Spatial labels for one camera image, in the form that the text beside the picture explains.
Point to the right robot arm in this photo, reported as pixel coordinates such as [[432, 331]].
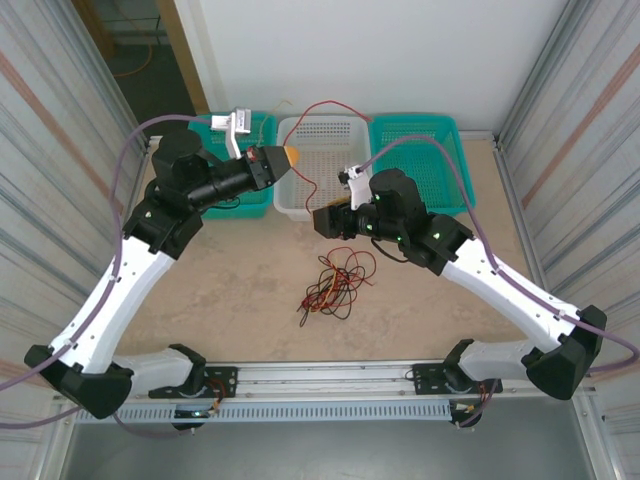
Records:
[[510, 305]]

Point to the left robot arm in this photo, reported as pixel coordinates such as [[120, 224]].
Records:
[[125, 290]]

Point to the white plastic basket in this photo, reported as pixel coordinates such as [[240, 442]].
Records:
[[325, 150]]

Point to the teal plastic basket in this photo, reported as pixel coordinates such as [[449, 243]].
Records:
[[425, 165], [250, 210]]

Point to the black mounting plate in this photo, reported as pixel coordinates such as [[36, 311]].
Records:
[[227, 372], [425, 375]]

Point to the brown wooden furniture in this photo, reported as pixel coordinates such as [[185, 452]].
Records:
[[92, 20]]

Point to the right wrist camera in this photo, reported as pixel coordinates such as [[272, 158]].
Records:
[[359, 190]]

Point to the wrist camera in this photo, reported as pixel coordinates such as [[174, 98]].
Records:
[[242, 121], [359, 190]]

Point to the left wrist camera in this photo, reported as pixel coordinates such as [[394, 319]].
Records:
[[242, 121]]

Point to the wooden door frame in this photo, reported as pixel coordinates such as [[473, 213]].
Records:
[[181, 50]]

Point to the aluminium rail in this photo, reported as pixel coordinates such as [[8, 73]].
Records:
[[325, 380]]

